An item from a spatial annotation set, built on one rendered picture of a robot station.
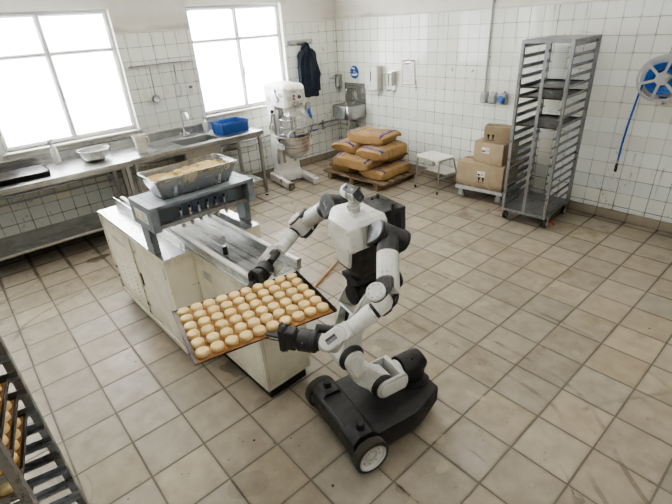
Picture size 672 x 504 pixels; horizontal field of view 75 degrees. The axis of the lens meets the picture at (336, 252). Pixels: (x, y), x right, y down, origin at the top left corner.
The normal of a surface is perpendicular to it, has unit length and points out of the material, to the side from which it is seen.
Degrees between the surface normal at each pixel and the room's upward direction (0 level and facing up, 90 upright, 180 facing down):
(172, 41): 90
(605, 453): 0
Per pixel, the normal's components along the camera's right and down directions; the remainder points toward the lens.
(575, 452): -0.06, -0.88
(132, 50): 0.66, 0.31
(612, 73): -0.75, 0.35
